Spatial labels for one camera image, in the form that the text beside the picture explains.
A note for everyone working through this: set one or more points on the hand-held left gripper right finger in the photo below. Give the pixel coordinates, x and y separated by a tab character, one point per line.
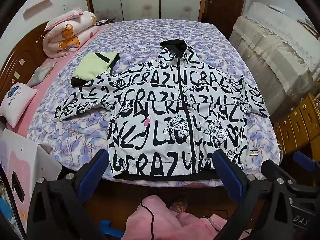
230	175

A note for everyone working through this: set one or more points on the wooden headboard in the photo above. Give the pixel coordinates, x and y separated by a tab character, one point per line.
22	52

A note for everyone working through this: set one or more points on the purple floral blanket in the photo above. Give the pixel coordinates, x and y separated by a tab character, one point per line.
140	37

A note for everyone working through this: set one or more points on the brown wooden door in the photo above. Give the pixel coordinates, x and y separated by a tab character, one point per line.
225	5

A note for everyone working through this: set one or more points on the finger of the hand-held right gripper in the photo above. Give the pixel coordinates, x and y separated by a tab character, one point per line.
273	170
303	160

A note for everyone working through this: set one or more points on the rolled pink bear quilt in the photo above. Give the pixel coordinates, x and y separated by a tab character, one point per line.
70	35

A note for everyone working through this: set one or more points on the white wall shelf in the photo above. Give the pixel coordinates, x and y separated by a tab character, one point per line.
37	7

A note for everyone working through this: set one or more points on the floral wardrobe doors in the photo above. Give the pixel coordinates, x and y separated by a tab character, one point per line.
140	0

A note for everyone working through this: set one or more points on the folded green black garment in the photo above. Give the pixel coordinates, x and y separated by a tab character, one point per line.
92	67

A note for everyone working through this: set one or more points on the lace cloth covered furniture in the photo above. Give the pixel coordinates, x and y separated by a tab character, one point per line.
275	55

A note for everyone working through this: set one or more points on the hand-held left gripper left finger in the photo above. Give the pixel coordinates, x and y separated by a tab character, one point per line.
93	172

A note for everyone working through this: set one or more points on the pink bed sheet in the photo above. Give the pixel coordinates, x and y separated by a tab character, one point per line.
51	78

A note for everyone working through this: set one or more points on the person's pink clothing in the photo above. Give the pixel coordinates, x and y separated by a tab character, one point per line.
155	217

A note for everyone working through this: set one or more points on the white black printed jacket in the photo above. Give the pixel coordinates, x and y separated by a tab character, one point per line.
160	105

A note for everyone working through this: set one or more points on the small white pillow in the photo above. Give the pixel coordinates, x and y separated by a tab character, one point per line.
17	102

